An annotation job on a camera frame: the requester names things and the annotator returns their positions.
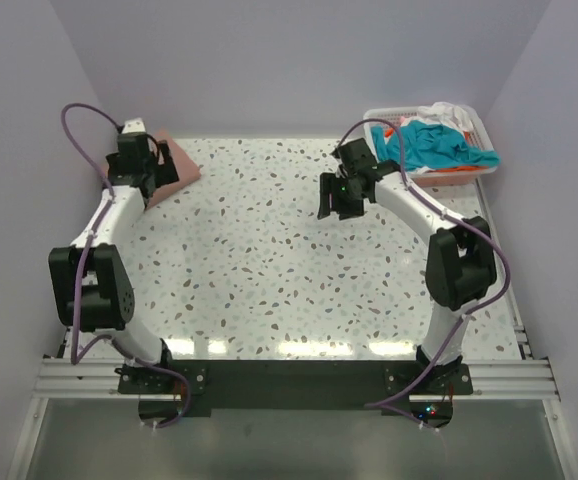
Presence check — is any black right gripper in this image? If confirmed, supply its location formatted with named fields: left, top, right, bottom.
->
left=318, top=172, right=366, bottom=220

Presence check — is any pink printed t-shirt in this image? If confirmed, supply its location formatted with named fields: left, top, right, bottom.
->
left=147, top=129, right=201, bottom=209

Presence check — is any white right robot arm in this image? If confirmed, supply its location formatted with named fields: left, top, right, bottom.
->
left=318, top=139, right=497, bottom=407

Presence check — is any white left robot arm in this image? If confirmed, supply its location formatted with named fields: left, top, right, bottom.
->
left=48, top=132, right=190, bottom=395

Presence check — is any teal t-shirt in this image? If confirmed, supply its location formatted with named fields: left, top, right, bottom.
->
left=372, top=122, right=501, bottom=174

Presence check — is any white t-shirt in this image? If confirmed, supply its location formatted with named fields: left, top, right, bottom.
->
left=400, top=102, right=474, bottom=133

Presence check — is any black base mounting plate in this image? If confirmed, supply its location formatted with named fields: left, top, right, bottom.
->
left=115, top=360, right=474, bottom=426

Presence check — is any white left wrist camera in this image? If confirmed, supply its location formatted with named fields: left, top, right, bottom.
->
left=120, top=117, right=147, bottom=134

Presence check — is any aluminium rail frame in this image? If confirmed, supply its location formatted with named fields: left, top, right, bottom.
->
left=32, top=359, right=559, bottom=400

